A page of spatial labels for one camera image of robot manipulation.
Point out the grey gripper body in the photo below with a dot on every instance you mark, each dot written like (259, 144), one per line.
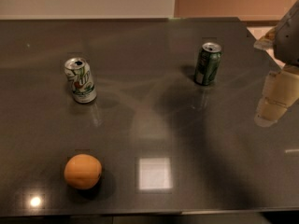
(288, 44)

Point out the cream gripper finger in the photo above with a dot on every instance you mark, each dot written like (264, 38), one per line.
(266, 41)
(280, 92)

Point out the green soda can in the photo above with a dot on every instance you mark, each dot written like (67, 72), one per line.
(208, 62)

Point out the white 7up soda can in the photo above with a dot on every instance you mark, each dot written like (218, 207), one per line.
(80, 80)

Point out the orange fruit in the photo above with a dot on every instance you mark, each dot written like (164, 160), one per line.
(82, 171)

